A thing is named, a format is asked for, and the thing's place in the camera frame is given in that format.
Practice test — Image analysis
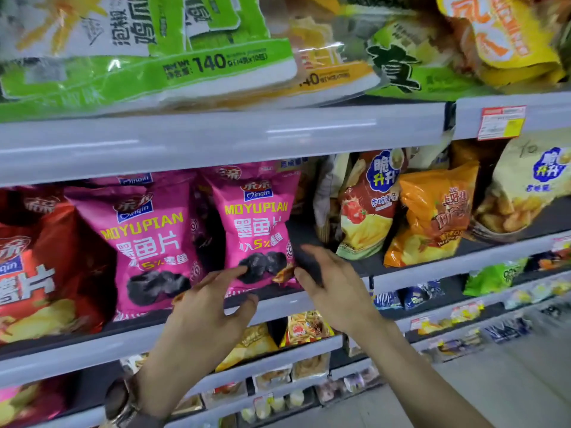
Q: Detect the person's right hand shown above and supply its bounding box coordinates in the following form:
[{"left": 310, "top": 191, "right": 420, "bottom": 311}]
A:
[{"left": 293, "top": 244, "right": 385, "bottom": 339}]

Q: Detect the smartwatch with grey band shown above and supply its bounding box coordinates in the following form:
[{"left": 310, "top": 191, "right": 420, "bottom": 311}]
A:
[{"left": 105, "top": 376, "right": 167, "bottom": 428}]

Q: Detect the cream fries print snack bag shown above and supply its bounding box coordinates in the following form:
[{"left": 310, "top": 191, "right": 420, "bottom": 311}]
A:
[{"left": 467, "top": 128, "right": 571, "bottom": 244}]

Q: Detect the yellow prawn cracker bag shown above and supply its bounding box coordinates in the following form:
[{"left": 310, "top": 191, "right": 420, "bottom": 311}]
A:
[{"left": 281, "top": 310, "right": 335, "bottom": 349}]

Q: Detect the red yellow price tag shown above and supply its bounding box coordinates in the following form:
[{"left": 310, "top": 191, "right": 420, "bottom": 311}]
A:
[{"left": 477, "top": 105, "right": 527, "bottom": 141}]

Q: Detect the green snack bag purple cartoon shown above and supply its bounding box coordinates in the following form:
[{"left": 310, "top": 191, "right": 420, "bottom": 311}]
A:
[{"left": 463, "top": 258, "right": 531, "bottom": 298}]

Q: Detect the person's left hand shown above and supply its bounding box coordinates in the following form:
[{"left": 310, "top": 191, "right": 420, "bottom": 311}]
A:
[{"left": 133, "top": 266, "right": 261, "bottom": 420}]

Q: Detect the white green chicken feet pack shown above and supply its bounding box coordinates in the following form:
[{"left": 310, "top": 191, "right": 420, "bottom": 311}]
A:
[{"left": 0, "top": 0, "right": 299, "bottom": 124}]

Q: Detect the golden yellow snack bag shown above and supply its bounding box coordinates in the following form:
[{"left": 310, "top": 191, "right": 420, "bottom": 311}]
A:
[{"left": 417, "top": 318, "right": 452, "bottom": 336}]

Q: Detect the small red snack bag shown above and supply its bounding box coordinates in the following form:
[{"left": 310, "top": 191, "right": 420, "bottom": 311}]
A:
[{"left": 203, "top": 383, "right": 247, "bottom": 410}]

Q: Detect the golden striped snack bag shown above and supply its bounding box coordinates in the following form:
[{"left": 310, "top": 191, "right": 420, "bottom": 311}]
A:
[{"left": 216, "top": 324, "right": 281, "bottom": 374}]

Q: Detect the grey store shelving unit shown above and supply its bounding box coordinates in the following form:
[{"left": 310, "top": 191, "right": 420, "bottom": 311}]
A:
[{"left": 0, "top": 0, "right": 571, "bottom": 428}]

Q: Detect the cream brown striped snack bag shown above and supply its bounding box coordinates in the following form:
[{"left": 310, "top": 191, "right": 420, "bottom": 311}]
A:
[{"left": 312, "top": 153, "right": 354, "bottom": 247}]

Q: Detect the tray of wafer stick packs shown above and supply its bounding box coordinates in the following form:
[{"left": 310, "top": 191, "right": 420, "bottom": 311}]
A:
[{"left": 428, "top": 333, "right": 486, "bottom": 363}]

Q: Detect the person's right forearm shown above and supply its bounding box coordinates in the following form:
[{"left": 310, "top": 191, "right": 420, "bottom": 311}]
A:
[{"left": 352, "top": 318, "right": 494, "bottom": 428}]

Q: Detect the yellow white multipack snack bag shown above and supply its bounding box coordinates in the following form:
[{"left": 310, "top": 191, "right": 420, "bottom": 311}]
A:
[{"left": 214, "top": 0, "right": 383, "bottom": 111}]

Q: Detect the row of pale jelly cups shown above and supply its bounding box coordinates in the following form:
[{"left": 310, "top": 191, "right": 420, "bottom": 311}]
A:
[{"left": 240, "top": 389, "right": 308, "bottom": 423}]

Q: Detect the blue orange-flame chip bag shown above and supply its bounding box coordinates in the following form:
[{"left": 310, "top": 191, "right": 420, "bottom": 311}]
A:
[{"left": 526, "top": 251, "right": 568, "bottom": 273}]

